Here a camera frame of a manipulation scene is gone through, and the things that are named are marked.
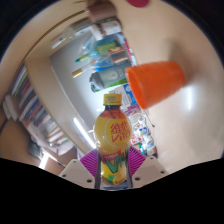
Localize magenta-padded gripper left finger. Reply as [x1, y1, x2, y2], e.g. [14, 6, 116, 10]
[59, 148, 102, 190]

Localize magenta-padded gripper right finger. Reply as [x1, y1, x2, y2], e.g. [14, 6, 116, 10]
[124, 145, 169, 190]

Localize yellow drink bottle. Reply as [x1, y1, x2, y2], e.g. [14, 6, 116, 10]
[93, 93, 132, 187]

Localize wooden shelf unit with books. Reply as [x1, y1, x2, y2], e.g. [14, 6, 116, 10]
[2, 63, 88, 168]

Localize white and blue box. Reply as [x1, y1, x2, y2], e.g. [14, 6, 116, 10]
[119, 83, 138, 107]

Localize orange plastic cup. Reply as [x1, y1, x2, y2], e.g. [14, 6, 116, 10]
[124, 60, 186, 110]

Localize grey shaker bottle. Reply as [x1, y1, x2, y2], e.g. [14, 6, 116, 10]
[89, 68, 129, 93]

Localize green-capped bottle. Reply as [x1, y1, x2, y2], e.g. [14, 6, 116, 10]
[75, 39, 126, 64]

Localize clear glass bottle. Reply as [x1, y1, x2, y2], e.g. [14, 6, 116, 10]
[49, 23, 101, 51]

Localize dark-lidded glass jar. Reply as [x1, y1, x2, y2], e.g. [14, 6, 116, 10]
[89, 20, 123, 41]

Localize brown mug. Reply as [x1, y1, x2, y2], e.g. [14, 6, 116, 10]
[84, 3, 118, 24]

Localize flat round red coaster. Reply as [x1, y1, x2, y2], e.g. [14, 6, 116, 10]
[125, 0, 150, 8]

